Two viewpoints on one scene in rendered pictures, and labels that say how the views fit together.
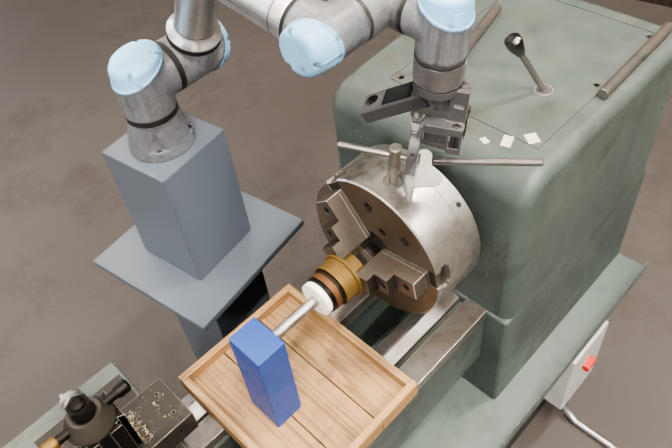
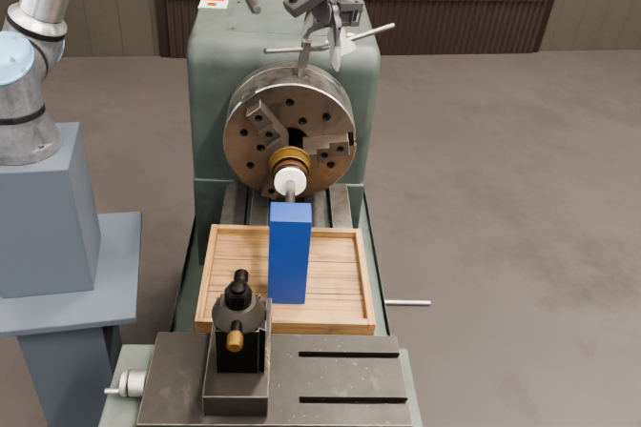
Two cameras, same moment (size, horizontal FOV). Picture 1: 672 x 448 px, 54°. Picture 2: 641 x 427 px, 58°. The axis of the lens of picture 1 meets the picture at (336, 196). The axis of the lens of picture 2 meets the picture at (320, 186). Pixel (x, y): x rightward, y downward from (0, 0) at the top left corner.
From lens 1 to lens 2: 89 cm
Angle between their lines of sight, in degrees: 42
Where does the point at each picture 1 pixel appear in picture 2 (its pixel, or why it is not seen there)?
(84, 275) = not seen: outside the picture
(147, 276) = (29, 315)
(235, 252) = (104, 256)
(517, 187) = (369, 59)
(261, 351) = (302, 214)
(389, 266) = (320, 141)
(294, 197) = not seen: hidden behind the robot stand
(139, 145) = (19, 145)
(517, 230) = (372, 93)
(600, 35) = not seen: outside the picture
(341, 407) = (329, 269)
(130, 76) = (11, 60)
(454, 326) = (339, 199)
